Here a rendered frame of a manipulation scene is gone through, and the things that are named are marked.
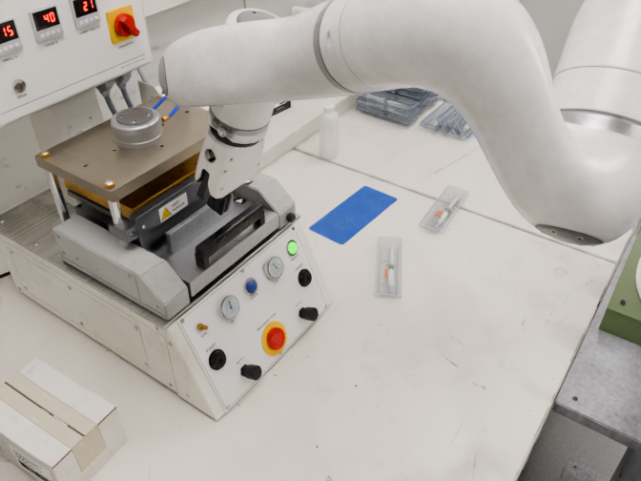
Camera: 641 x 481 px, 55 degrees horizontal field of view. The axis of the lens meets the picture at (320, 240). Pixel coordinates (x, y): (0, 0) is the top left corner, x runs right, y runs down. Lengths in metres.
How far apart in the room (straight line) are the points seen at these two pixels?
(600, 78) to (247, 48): 0.35
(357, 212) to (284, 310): 0.42
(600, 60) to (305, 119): 1.31
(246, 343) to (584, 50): 0.73
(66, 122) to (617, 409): 1.05
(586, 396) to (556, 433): 0.91
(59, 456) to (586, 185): 0.77
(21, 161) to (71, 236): 0.51
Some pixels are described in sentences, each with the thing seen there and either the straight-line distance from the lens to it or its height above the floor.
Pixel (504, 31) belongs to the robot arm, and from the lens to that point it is 0.47.
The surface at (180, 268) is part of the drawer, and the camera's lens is 0.99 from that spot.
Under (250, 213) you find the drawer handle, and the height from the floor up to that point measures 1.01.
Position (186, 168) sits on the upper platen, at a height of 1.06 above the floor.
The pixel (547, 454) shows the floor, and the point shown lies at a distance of 2.01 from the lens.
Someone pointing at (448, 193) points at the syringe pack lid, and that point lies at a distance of 1.52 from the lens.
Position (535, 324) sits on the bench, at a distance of 1.25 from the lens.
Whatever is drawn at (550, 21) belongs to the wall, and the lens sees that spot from 3.28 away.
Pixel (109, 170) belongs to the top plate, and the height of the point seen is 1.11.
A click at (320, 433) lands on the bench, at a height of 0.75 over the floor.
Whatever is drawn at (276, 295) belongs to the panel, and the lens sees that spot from 1.10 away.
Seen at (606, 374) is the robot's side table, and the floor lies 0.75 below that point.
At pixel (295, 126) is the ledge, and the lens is 1.73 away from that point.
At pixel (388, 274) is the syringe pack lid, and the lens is 1.26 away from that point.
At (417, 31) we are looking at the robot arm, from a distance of 0.47.
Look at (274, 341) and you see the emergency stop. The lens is 1.09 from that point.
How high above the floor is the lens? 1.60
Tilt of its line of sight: 38 degrees down
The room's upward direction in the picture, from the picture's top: straight up
